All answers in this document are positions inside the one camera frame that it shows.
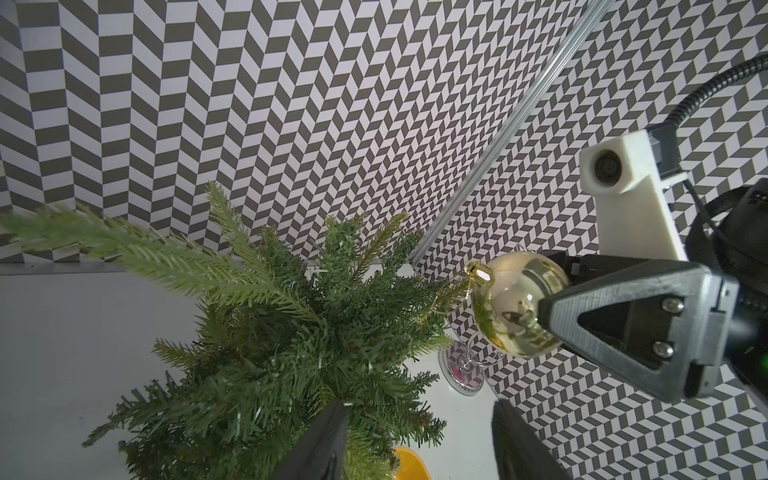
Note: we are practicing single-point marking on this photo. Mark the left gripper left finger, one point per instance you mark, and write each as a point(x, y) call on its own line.
point(319, 454)

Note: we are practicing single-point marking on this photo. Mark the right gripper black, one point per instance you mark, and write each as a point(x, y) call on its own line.
point(663, 326)

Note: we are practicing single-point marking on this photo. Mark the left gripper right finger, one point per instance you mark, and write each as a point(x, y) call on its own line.
point(518, 451)

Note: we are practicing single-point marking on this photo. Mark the gold shiny ball ornament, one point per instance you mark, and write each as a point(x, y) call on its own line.
point(505, 294)

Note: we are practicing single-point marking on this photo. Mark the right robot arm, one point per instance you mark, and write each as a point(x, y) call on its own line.
point(729, 233)

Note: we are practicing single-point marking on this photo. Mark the small green christmas tree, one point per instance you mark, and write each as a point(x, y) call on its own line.
point(276, 342)

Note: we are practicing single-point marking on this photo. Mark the yellow plastic tray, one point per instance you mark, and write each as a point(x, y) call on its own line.
point(410, 465)

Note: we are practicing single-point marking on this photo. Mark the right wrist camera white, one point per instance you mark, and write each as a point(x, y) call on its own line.
point(633, 217)

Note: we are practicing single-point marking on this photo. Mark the wire glass holder stand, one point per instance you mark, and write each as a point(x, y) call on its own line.
point(462, 367)

